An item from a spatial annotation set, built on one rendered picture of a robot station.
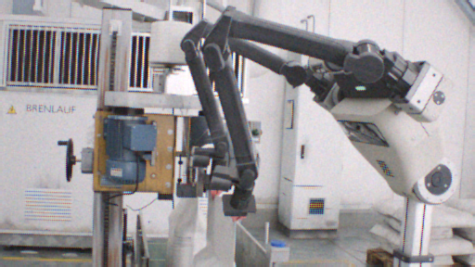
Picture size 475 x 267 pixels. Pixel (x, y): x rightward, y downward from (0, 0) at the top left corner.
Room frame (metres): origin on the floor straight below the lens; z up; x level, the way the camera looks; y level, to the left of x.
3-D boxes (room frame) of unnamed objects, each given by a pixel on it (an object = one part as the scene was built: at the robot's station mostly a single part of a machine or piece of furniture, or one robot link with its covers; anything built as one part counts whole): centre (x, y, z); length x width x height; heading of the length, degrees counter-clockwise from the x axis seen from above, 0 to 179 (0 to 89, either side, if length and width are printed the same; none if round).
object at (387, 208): (4.88, -1.62, 0.56); 0.66 x 0.43 x 0.15; 99
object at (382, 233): (4.87, -1.63, 0.32); 0.67 x 0.42 x 0.14; 106
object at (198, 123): (2.36, 0.10, 1.21); 0.30 x 0.25 x 0.30; 12
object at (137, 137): (1.94, 0.34, 1.25); 0.10 x 0.08 x 0.12; 127
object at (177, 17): (4.65, 0.53, 1.82); 0.51 x 0.27 x 0.71; 12
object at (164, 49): (2.06, 0.26, 1.61); 0.17 x 0.17 x 0.17
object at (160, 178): (2.26, 0.43, 1.18); 0.34 x 0.25 x 0.31; 102
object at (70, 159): (2.19, 0.68, 1.13); 0.18 x 0.11 x 0.18; 12
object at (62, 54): (5.34, 1.11, 1.05); 2.28 x 1.16 x 2.09; 102
